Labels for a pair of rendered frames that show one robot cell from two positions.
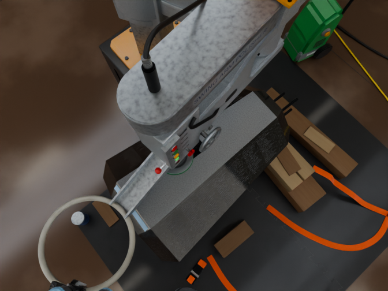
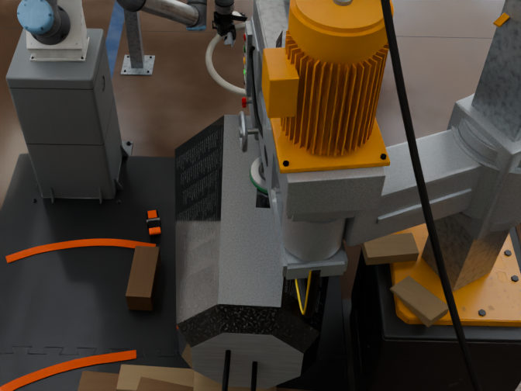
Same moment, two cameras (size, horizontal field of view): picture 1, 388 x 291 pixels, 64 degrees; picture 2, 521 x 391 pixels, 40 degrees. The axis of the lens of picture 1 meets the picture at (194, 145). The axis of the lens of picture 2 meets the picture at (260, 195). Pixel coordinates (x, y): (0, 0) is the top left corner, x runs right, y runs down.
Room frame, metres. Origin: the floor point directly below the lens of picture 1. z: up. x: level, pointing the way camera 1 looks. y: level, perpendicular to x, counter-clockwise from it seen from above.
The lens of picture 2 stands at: (1.61, -1.56, 3.00)
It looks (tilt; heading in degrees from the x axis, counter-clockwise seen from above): 49 degrees down; 126
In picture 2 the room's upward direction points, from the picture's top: 2 degrees clockwise
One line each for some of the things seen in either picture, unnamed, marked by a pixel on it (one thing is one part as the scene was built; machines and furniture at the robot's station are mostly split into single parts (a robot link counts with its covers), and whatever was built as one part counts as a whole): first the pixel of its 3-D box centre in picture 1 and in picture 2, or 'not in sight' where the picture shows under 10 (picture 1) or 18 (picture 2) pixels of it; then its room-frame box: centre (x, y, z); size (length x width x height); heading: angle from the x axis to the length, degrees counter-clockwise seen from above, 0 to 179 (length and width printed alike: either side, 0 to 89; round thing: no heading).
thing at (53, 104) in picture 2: not in sight; (70, 117); (-0.82, 0.07, 0.43); 0.50 x 0.50 x 0.85; 38
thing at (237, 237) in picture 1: (233, 238); (143, 278); (-0.01, -0.27, 0.07); 0.30 x 0.12 x 0.12; 125
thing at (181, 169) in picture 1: (174, 156); (276, 171); (0.47, 0.12, 0.84); 0.21 x 0.21 x 0.01
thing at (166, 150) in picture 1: (173, 153); (249, 60); (0.34, 0.09, 1.37); 0.08 x 0.03 x 0.28; 135
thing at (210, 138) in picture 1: (204, 134); (252, 131); (0.47, -0.05, 1.20); 0.15 x 0.10 x 0.15; 135
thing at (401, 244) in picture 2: not in sight; (389, 248); (1.03, 0.10, 0.81); 0.20 x 0.10 x 0.05; 45
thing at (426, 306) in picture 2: not in sight; (419, 298); (1.23, -0.03, 0.80); 0.20 x 0.10 x 0.05; 165
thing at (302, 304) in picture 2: not in sight; (305, 273); (0.93, -0.35, 1.05); 0.23 x 0.03 x 0.32; 135
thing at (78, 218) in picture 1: (80, 218); not in sight; (0.20, 0.93, 0.08); 0.10 x 0.10 x 0.13
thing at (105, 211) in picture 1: (105, 211); not in sight; (0.26, 0.75, 0.02); 0.25 x 0.10 x 0.01; 37
